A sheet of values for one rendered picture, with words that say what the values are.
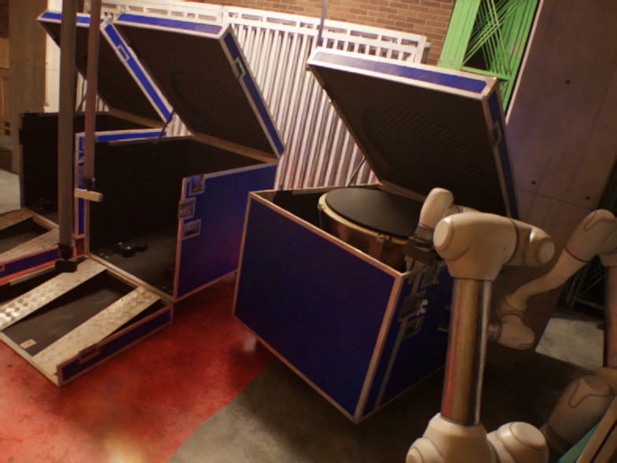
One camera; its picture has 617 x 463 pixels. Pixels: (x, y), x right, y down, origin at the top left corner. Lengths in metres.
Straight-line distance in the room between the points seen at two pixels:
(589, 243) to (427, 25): 3.76
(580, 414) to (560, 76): 1.90
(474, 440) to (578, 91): 2.19
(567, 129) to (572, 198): 0.41
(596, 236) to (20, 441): 2.41
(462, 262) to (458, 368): 0.27
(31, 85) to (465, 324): 4.86
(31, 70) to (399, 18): 3.87
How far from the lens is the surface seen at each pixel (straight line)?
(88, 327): 2.77
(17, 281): 3.19
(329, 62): 2.38
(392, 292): 1.83
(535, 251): 1.25
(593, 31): 2.99
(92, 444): 2.24
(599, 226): 1.75
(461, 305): 1.20
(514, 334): 2.02
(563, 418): 1.79
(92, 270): 3.20
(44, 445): 2.27
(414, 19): 5.19
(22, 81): 5.48
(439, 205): 1.76
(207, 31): 2.62
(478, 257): 1.17
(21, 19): 5.47
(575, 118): 2.95
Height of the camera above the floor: 1.65
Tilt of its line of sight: 21 degrees down
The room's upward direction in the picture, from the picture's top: 11 degrees clockwise
